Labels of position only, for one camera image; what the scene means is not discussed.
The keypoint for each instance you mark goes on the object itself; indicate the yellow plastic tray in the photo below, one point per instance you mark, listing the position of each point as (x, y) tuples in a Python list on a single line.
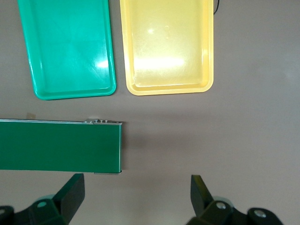
[(166, 47)]

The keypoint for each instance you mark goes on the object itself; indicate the clear tape piece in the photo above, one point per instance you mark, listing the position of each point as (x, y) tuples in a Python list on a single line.
[(30, 115)]

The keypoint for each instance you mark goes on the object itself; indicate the green conveyor belt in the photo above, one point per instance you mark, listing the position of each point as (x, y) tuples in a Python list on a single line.
[(58, 147)]

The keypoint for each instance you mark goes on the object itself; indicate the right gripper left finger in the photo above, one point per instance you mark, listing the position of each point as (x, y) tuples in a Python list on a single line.
[(72, 199)]

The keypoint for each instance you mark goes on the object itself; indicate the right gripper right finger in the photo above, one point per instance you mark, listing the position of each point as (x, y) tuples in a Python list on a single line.
[(201, 201)]

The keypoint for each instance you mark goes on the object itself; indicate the green plastic tray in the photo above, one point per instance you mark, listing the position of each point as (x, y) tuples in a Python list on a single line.
[(68, 47)]

